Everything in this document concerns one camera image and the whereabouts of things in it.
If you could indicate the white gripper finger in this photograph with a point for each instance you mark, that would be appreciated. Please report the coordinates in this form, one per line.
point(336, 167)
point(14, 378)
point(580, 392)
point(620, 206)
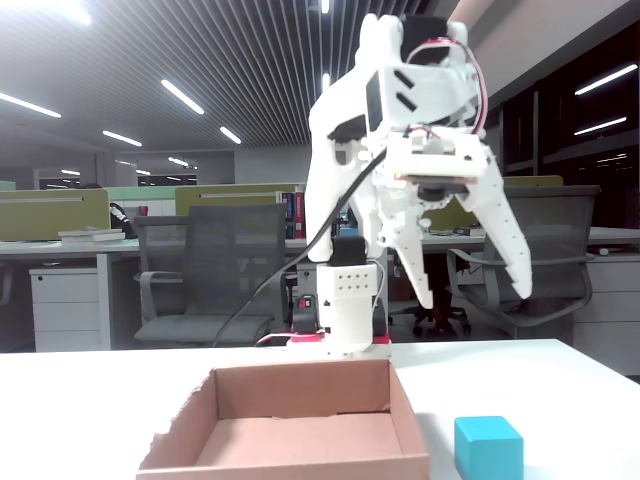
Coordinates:
point(500, 225)
point(412, 260)

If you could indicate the blue cube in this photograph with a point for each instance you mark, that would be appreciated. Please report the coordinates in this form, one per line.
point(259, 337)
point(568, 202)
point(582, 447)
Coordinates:
point(487, 450)

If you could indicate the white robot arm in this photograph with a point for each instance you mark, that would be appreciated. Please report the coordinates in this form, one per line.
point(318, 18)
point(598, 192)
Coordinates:
point(325, 200)

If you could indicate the brown cardboard box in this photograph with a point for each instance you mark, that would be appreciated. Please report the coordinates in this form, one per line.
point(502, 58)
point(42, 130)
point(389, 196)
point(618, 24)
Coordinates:
point(300, 390)

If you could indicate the grey mesh office chair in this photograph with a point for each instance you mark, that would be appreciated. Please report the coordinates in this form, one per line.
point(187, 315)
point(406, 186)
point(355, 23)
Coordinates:
point(550, 225)
point(235, 250)

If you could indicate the olive green desk partition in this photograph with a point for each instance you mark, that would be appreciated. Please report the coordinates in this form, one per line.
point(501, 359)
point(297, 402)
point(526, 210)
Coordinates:
point(530, 181)
point(50, 220)
point(225, 194)

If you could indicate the black office chair base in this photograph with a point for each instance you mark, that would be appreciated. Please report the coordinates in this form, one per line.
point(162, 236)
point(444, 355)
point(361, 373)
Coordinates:
point(440, 320)

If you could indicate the red upright book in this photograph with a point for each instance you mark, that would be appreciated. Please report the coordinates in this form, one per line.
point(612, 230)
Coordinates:
point(300, 210)

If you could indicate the blue upright book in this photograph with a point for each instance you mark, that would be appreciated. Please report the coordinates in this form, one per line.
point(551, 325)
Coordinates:
point(290, 215)

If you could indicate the white office desk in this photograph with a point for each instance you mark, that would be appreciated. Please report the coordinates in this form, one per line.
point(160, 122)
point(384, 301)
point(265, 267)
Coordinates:
point(615, 235)
point(30, 247)

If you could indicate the ceiling strip light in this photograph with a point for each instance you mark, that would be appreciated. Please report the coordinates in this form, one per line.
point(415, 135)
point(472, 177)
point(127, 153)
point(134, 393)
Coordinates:
point(600, 126)
point(122, 138)
point(230, 135)
point(605, 80)
point(30, 105)
point(182, 96)

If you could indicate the white drawer cabinet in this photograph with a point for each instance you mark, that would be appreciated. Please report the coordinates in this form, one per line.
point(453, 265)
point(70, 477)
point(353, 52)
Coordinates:
point(65, 310)
point(610, 320)

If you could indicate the pale green desk partition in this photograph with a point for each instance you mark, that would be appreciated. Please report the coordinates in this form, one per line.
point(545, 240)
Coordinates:
point(145, 197)

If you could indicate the small red cup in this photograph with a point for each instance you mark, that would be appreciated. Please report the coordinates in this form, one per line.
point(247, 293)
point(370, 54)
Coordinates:
point(144, 210)

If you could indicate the seated person dark jacket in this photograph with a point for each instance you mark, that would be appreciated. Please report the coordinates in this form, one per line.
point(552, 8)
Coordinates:
point(120, 217)

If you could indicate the stack of books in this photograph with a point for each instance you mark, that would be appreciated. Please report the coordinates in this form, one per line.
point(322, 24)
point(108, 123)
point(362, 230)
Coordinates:
point(92, 235)

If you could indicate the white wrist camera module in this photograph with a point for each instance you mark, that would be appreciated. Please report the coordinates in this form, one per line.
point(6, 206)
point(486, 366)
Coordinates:
point(440, 160)

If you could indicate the white red robot base mount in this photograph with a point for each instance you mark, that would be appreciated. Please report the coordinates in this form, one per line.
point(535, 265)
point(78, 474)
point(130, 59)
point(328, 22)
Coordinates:
point(305, 340)

